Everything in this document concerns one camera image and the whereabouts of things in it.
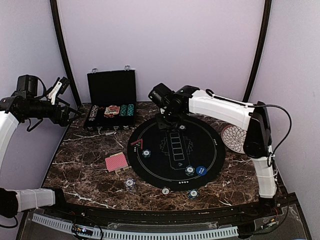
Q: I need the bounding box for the green chip row left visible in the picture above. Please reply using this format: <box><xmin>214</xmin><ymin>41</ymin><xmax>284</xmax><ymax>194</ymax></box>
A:
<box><xmin>119</xmin><ymin>104</ymin><xmax>128</xmax><ymax>117</ymax></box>

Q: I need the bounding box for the red-backed card deck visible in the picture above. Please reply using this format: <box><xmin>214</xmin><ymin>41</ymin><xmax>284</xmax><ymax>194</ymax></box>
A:
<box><xmin>104</xmin><ymin>153</ymin><xmax>129</xmax><ymax>173</ymax></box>

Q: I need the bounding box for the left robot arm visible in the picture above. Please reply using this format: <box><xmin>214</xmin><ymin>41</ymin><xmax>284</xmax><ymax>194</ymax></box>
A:
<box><xmin>0</xmin><ymin>95</ymin><xmax>82</xmax><ymax>219</ymax></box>

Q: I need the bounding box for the red dice set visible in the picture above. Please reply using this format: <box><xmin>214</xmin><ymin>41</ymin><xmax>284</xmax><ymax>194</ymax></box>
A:
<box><xmin>104</xmin><ymin>114</ymin><xmax>115</xmax><ymax>119</ymax></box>

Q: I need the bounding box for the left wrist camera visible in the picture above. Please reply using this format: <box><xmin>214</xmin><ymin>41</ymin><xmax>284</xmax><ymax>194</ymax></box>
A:
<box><xmin>11</xmin><ymin>74</ymin><xmax>70</xmax><ymax>105</ymax></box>

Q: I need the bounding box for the round black poker mat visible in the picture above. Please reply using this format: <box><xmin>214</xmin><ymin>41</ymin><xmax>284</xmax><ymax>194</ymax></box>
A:
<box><xmin>127</xmin><ymin>116</ymin><xmax>226</xmax><ymax>191</ymax></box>

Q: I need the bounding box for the white slotted cable duct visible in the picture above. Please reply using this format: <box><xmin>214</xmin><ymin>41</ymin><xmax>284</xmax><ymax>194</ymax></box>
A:
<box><xmin>31</xmin><ymin>213</ymin><xmax>239</xmax><ymax>240</ymax></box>

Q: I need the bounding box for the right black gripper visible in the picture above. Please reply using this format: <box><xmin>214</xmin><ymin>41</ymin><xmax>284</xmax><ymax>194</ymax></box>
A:
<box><xmin>154</xmin><ymin>107</ymin><xmax>184</xmax><ymax>132</ymax></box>

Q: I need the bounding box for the green chip row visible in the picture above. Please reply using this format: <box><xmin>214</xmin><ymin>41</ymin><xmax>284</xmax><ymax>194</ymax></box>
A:
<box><xmin>119</xmin><ymin>104</ymin><xmax>128</xmax><ymax>117</ymax></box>
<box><xmin>126</xmin><ymin>104</ymin><xmax>135</xmax><ymax>117</ymax></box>

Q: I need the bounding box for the clear round dealer button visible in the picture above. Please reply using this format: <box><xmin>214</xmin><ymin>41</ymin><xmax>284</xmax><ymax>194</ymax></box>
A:
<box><xmin>108</xmin><ymin>105</ymin><xmax>118</xmax><ymax>112</ymax></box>

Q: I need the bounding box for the card deck in case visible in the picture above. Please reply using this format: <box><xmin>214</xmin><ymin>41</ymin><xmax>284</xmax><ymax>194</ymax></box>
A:
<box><xmin>104</xmin><ymin>106</ymin><xmax>120</xmax><ymax>115</ymax></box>

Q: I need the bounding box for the blue green chip stack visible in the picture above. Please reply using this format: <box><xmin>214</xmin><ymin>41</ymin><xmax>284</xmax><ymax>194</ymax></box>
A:
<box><xmin>187</xmin><ymin>189</ymin><xmax>200</xmax><ymax>200</ymax></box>

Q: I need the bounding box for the white floral patterned plate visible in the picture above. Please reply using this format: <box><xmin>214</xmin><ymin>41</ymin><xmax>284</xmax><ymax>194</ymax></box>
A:
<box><xmin>221</xmin><ymin>125</ymin><xmax>247</xmax><ymax>154</ymax></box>

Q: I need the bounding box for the black poker chip case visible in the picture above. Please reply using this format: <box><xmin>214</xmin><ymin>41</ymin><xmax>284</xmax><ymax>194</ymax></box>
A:
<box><xmin>83</xmin><ymin>69</ymin><xmax>137</xmax><ymax>131</ymax></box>

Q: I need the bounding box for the blue tan chip row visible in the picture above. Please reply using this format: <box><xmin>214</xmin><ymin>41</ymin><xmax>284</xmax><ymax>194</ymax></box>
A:
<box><xmin>88</xmin><ymin>105</ymin><xmax>99</xmax><ymax>122</ymax></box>

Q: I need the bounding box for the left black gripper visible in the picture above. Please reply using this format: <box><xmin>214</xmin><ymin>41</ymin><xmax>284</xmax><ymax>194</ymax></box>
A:
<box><xmin>23</xmin><ymin>95</ymin><xmax>81</xmax><ymax>127</ymax></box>

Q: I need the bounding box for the green chip row right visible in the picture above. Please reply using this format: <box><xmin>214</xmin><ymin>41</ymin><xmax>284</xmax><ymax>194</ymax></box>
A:
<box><xmin>126</xmin><ymin>104</ymin><xmax>135</xmax><ymax>117</ymax></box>

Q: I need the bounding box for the blue white chip stack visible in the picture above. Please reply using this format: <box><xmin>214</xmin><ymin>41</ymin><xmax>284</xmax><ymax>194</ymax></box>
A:
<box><xmin>124</xmin><ymin>178</ymin><xmax>137</xmax><ymax>192</ymax></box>

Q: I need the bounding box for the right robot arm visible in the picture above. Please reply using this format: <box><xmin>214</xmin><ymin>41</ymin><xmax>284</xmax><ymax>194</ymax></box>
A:
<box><xmin>148</xmin><ymin>83</ymin><xmax>277</xmax><ymax>217</ymax></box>

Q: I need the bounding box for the blue round blind button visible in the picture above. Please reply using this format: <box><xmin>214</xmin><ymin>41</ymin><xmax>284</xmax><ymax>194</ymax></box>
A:
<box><xmin>195</xmin><ymin>166</ymin><xmax>208</xmax><ymax>176</ymax></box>

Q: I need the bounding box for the brown white chip stack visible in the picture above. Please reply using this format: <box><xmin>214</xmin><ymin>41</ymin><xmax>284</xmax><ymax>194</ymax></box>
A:
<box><xmin>161</xmin><ymin>187</ymin><xmax>171</xmax><ymax>196</ymax></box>

